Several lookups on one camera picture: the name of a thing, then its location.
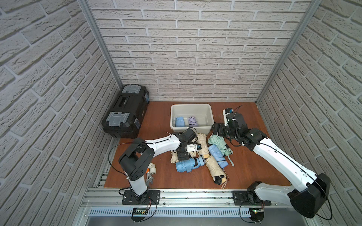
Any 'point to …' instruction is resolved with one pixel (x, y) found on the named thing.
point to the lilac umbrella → (193, 121)
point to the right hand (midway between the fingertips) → (220, 126)
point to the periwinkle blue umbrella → (214, 151)
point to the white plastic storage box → (199, 116)
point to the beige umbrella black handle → (218, 176)
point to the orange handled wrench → (150, 178)
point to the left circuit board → (139, 211)
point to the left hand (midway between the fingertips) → (185, 148)
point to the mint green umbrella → (215, 140)
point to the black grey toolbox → (124, 121)
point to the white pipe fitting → (152, 168)
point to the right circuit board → (257, 214)
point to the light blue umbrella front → (191, 163)
